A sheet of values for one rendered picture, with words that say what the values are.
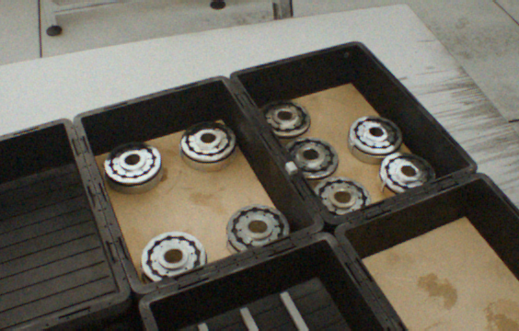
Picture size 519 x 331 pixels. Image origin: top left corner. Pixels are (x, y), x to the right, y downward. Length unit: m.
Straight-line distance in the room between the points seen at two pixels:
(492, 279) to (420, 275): 0.12
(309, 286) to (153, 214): 0.29
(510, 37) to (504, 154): 1.84
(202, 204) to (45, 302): 0.31
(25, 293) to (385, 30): 1.19
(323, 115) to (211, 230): 0.36
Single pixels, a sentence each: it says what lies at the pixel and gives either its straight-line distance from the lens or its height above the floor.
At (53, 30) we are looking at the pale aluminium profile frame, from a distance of 3.03.
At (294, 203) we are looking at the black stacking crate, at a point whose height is 0.90.
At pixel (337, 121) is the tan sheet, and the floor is 0.83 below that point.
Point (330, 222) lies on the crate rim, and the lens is 0.90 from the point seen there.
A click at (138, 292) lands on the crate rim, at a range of 0.83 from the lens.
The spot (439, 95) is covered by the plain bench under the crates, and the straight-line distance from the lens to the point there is 1.54.
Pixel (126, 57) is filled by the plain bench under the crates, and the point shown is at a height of 0.70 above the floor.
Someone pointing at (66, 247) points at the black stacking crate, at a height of 0.83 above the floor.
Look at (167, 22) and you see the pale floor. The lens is 3.00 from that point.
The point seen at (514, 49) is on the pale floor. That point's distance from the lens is 3.15.
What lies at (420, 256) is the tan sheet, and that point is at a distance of 1.02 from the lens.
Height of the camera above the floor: 1.63
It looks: 46 degrees down
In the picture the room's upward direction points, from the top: 2 degrees clockwise
